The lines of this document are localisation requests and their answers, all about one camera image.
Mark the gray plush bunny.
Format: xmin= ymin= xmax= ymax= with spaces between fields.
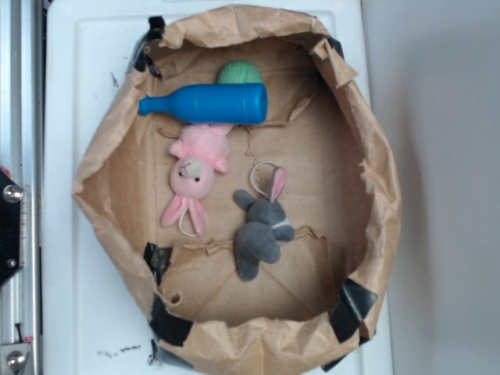
xmin=233 ymin=161 xmax=295 ymax=281

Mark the pink plush bunny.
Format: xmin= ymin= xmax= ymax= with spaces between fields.
xmin=161 ymin=123 xmax=233 ymax=237

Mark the blue plastic bottle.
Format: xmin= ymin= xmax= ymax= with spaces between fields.
xmin=138 ymin=83 xmax=268 ymax=124

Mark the green textured ball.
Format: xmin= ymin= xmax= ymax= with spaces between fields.
xmin=217 ymin=60 xmax=264 ymax=84

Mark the brown paper bag tray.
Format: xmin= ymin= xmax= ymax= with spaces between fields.
xmin=73 ymin=5 xmax=401 ymax=374

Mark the white plastic board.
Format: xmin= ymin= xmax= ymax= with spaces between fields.
xmin=41 ymin=0 xmax=395 ymax=375

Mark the black metal bracket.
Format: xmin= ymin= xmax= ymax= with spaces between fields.
xmin=0 ymin=166 xmax=24 ymax=288

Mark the aluminium frame rail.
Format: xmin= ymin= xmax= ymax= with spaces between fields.
xmin=1 ymin=1 xmax=45 ymax=374

